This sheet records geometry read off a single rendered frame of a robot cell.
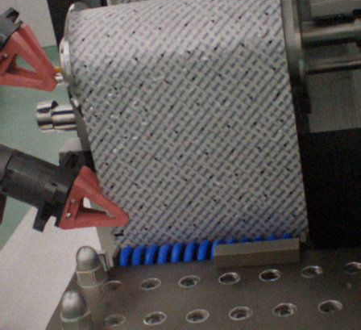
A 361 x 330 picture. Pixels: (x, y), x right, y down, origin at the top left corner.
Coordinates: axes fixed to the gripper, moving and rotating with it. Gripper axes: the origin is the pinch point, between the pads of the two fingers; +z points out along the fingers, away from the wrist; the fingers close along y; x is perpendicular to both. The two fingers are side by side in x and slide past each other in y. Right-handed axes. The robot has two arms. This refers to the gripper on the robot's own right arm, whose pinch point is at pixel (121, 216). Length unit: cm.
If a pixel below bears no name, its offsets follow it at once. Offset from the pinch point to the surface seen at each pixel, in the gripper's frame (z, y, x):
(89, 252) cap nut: -1.6, 7.5, -1.4
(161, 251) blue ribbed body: 5.8, 3.1, -0.5
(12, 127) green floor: -101, -360, -184
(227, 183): 9.9, 0.3, 9.4
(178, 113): 1.9, 0.2, 15.1
